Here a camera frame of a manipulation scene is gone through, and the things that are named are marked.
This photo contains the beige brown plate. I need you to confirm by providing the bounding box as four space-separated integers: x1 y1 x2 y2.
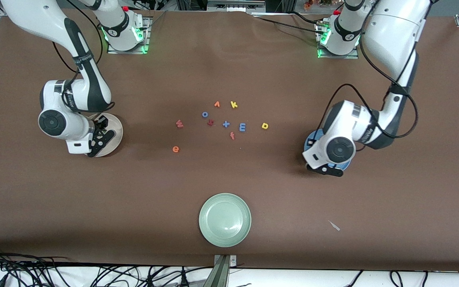
86 113 124 157

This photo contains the blue plate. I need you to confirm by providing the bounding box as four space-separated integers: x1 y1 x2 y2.
304 130 353 173

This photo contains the pale green plate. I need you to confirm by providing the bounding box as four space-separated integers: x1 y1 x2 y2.
198 193 252 248

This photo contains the grey metal box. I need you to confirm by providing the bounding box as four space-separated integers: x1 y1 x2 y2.
207 0 266 12

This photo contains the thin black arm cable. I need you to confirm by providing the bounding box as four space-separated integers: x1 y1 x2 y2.
70 100 117 115

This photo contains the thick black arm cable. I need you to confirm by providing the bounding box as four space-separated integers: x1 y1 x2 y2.
319 8 419 140
52 24 103 74

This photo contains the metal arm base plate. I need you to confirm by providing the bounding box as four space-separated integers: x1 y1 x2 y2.
107 18 151 54
316 22 359 59

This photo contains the grey metal bracket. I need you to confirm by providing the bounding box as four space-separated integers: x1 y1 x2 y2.
214 254 237 287

